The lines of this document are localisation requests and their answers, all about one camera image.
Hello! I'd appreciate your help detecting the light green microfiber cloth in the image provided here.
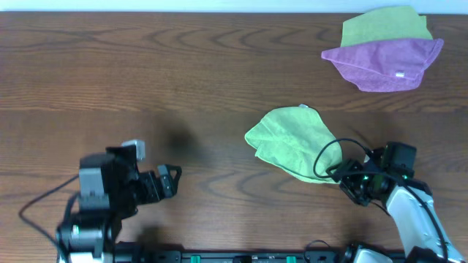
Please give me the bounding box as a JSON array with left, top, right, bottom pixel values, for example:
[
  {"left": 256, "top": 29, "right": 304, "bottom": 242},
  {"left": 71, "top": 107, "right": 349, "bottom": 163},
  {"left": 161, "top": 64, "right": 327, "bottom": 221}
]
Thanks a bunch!
[{"left": 244, "top": 104, "right": 342, "bottom": 184}]

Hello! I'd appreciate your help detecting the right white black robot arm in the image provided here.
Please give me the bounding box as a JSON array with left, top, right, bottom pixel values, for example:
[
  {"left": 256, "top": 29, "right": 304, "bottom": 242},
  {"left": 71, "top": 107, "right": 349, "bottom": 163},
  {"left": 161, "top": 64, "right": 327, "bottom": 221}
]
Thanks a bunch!
[{"left": 326, "top": 142, "right": 465, "bottom": 263}]

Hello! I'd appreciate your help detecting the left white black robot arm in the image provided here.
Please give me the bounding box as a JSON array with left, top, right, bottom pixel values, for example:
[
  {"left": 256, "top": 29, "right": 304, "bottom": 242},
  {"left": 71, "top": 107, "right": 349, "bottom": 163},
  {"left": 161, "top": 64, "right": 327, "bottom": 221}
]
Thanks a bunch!
[{"left": 56, "top": 140, "right": 182, "bottom": 262}]

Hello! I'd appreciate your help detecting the purple microfiber cloth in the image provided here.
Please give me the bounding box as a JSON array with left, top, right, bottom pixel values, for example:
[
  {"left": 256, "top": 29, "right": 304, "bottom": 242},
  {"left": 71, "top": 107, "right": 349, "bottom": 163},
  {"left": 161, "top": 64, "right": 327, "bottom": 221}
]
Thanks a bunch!
[{"left": 321, "top": 39, "right": 444, "bottom": 93}]

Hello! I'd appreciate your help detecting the olive green cloth underneath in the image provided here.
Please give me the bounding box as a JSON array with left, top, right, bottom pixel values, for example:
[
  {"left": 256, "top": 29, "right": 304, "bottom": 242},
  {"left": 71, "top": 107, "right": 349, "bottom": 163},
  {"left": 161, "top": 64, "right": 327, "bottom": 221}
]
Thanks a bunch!
[{"left": 341, "top": 6, "right": 433, "bottom": 47}]

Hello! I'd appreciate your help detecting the right black cable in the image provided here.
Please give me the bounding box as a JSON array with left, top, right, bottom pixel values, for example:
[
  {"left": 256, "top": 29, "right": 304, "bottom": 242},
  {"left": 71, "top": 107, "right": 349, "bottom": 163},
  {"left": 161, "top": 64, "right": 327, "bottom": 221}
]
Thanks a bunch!
[{"left": 312, "top": 137, "right": 449, "bottom": 262}]

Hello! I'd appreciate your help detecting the black cable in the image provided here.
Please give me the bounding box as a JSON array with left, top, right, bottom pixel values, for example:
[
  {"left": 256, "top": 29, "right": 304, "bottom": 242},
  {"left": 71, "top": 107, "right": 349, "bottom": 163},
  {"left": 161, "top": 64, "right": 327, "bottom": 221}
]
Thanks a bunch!
[
  {"left": 312, "top": 137, "right": 449, "bottom": 262},
  {"left": 18, "top": 174, "right": 81, "bottom": 256}
]

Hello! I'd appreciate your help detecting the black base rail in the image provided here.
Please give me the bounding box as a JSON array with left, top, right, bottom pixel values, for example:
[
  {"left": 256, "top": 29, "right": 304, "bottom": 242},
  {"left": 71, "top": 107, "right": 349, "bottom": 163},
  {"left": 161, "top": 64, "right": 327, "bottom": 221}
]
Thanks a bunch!
[{"left": 116, "top": 249, "right": 407, "bottom": 263}]

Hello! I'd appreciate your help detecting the left black cable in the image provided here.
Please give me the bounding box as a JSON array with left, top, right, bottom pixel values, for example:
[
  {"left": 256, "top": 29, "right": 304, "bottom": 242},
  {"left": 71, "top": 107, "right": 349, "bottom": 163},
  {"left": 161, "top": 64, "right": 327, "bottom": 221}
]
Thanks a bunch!
[{"left": 18, "top": 174, "right": 81, "bottom": 256}]

